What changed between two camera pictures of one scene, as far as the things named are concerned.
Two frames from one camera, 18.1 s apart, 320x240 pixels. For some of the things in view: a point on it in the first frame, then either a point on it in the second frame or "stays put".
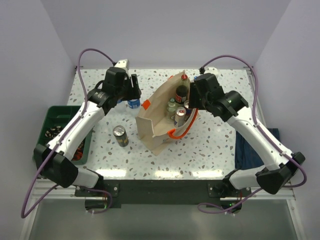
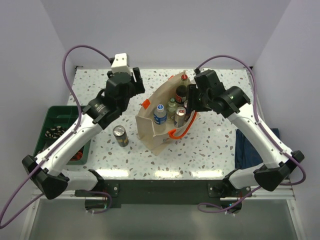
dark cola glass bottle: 182,90 stays put
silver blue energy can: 179,119 stays put
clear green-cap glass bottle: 171,109 stays put
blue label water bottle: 133,104 -> 160,119
